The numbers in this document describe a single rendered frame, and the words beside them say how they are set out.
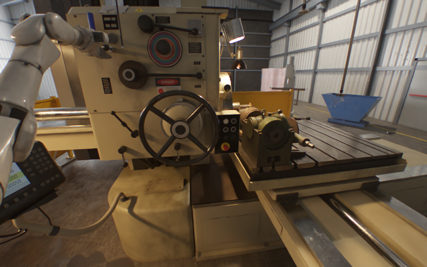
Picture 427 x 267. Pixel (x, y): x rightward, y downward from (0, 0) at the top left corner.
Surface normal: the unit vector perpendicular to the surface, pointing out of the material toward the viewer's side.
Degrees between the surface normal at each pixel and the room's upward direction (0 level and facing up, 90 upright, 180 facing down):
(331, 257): 0
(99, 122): 90
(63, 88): 90
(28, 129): 58
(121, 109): 90
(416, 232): 0
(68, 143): 90
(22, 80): 65
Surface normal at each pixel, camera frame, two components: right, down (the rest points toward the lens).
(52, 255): -0.01, -0.94
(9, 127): 0.69, -0.64
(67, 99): 0.14, 0.32
